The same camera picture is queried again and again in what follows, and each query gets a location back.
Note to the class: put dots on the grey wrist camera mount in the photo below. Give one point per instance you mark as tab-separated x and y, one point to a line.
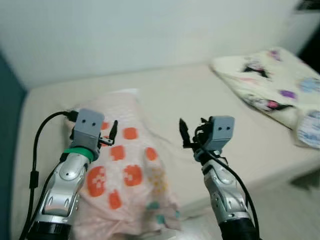
220	132
89	125

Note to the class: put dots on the white book blue letters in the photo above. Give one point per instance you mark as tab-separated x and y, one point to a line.
311	130

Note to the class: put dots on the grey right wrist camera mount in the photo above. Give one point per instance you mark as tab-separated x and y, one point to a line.
220	132

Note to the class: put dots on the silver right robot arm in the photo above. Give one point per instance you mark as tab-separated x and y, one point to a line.
225	195

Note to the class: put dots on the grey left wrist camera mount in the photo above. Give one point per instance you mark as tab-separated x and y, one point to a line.
89	125

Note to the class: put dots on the cream sheeted bed mattress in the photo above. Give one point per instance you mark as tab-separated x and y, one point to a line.
200	95

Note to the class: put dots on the pink pillow orange spots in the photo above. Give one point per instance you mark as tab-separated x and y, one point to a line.
130	115

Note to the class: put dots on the cream cartoon print blanket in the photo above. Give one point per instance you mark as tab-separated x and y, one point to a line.
260	87

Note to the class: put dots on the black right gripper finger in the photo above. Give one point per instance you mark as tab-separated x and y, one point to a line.
185	134

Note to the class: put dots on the large black furniture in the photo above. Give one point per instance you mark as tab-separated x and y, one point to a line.
312	50

